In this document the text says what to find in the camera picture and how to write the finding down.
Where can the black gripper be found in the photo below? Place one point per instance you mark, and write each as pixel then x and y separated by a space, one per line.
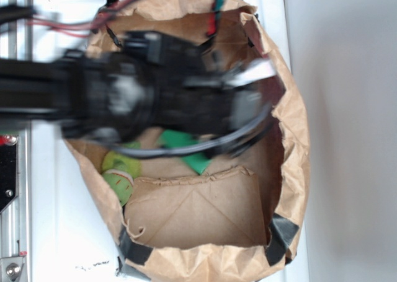
pixel 189 97

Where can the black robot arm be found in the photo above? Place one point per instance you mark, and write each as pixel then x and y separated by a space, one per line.
pixel 100 99

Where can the brown paper bag tray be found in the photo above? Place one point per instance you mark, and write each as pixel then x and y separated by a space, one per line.
pixel 241 219

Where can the green plush toy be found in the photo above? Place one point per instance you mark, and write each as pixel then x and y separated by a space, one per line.
pixel 119 172

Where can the white plastic tray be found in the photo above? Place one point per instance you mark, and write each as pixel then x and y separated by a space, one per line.
pixel 70 241

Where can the aluminium rail with black bracket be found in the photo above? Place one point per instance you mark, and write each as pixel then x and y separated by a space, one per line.
pixel 15 192

